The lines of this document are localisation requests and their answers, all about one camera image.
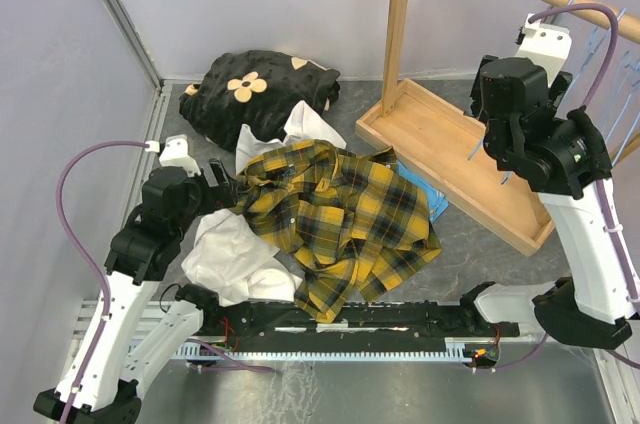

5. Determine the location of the light blue wire hanger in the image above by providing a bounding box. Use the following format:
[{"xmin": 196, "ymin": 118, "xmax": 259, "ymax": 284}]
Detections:
[
  {"xmin": 603, "ymin": 51, "xmax": 639, "ymax": 165},
  {"xmin": 467, "ymin": 0, "xmax": 584, "ymax": 188},
  {"xmin": 571, "ymin": 26, "xmax": 638, "ymax": 138}
]

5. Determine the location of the yellow plaid shirt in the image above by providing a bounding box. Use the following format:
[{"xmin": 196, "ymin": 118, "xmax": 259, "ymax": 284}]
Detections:
[{"xmin": 233, "ymin": 140, "xmax": 442, "ymax": 324}]

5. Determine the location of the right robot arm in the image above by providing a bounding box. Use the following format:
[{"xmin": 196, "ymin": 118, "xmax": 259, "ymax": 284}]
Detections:
[{"xmin": 470, "ymin": 55, "xmax": 639, "ymax": 351}]

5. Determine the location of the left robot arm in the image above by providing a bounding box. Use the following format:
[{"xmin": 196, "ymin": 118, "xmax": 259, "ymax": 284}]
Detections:
[{"xmin": 33, "ymin": 158, "xmax": 237, "ymax": 423}]

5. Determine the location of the white shirt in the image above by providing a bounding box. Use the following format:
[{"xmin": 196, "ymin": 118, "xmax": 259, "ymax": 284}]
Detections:
[{"xmin": 182, "ymin": 100, "xmax": 346, "ymax": 307}]

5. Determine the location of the black flower-pattern garment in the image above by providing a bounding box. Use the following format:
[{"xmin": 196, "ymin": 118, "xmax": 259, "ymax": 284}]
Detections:
[{"xmin": 179, "ymin": 50, "xmax": 340, "ymax": 152}]

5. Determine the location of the wooden clothes rack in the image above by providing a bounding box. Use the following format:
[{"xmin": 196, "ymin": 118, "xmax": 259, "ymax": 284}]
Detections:
[{"xmin": 354, "ymin": 0, "xmax": 640, "ymax": 258}]

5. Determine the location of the blue folded cloth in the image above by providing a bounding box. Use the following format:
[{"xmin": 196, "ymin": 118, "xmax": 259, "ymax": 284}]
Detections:
[{"xmin": 397, "ymin": 162, "xmax": 449, "ymax": 222}]

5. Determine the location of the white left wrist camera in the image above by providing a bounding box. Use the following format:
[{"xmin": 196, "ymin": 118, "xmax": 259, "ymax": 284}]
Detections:
[{"xmin": 144, "ymin": 134, "xmax": 202, "ymax": 177}]

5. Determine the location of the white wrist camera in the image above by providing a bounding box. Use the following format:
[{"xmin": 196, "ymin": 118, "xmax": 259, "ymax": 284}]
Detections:
[
  {"xmin": 515, "ymin": 21, "xmax": 572, "ymax": 86},
  {"xmin": 144, "ymin": 134, "xmax": 202, "ymax": 177}
]

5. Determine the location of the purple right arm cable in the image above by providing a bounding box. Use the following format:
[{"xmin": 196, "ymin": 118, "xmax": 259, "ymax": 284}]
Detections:
[{"xmin": 529, "ymin": 2, "xmax": 640, "ymax": 305}]

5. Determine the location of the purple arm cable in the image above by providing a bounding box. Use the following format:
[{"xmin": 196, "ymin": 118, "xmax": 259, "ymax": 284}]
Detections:
[
  {"xmin": 529, "ymin": 2, "xmax": 640, "ymax": 305},
  {"xmin": 55, "ymin": 141, "xmax": 151, "ymax": 424}
]

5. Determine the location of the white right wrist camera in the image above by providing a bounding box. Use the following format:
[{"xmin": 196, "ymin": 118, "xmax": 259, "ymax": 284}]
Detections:
[{"xmin": 515, "ymin": 21, "xmax": 572, "ymax": 86}]

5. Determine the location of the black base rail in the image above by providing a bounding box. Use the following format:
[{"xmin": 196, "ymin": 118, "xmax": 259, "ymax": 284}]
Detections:
[{"xmin": 198, "ymin": 301, "xmax": 520, "ymax": 352}]

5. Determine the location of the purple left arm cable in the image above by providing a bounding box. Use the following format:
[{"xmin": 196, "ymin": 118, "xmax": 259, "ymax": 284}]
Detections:
[{"xmin": 55, "ymin": 141, "xmax": 151, "ymax": 424}]

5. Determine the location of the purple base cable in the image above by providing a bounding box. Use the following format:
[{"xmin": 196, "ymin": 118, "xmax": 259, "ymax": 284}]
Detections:
[{"xmin": 184, "ymin": 338, "xmax": 276, "ymax": 378}]

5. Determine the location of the white slotted cable duct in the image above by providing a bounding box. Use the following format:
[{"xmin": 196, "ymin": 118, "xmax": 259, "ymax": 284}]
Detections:
[{"xmin": 170, "ymin": 341, "xmax": 472, "ymax": 364}]

